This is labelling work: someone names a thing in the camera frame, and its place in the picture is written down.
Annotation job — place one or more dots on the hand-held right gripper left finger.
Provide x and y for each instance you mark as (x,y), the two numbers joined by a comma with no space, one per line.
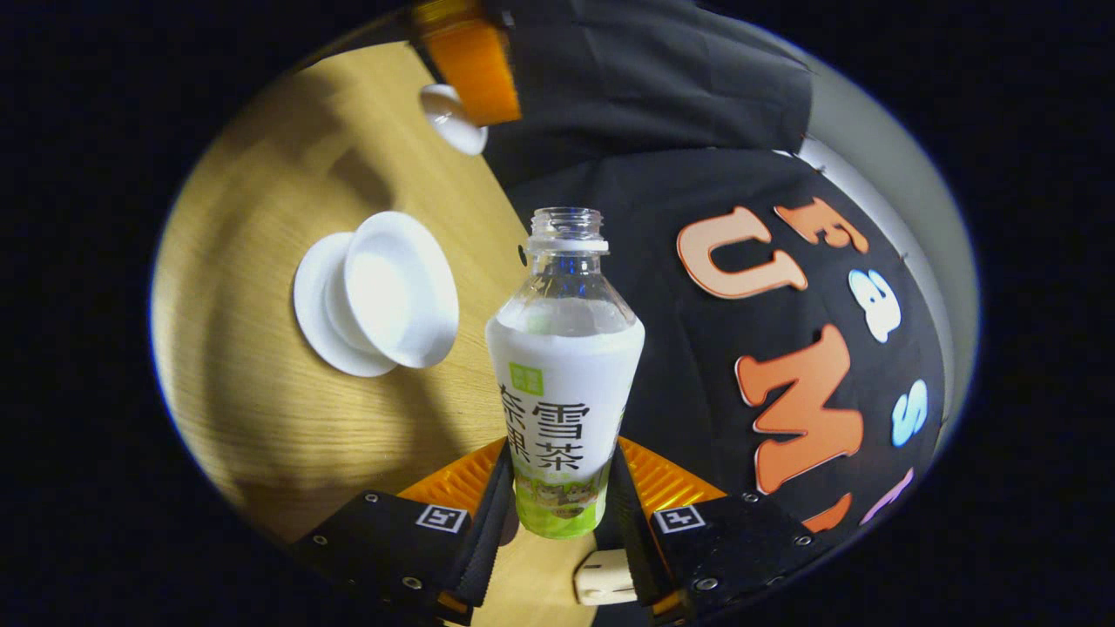
(483,531)

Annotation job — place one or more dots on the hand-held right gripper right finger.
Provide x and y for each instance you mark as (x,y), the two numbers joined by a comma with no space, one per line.
(629,522)

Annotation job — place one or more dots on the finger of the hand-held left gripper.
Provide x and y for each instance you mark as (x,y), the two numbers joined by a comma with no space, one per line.
(475,74)

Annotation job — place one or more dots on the white teacup lid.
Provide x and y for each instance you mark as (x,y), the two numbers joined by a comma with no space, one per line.
(453,122)

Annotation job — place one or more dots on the clear water bottle white label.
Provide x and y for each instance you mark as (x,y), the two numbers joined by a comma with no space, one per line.
(564,383)

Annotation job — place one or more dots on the white teacup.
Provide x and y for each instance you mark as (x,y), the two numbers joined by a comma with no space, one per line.
(401,292)

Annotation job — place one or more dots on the white toaster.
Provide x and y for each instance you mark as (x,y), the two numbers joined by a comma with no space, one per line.
(603,576)

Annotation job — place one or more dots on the white saucer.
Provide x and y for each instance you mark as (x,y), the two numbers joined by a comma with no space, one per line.
(312,305)

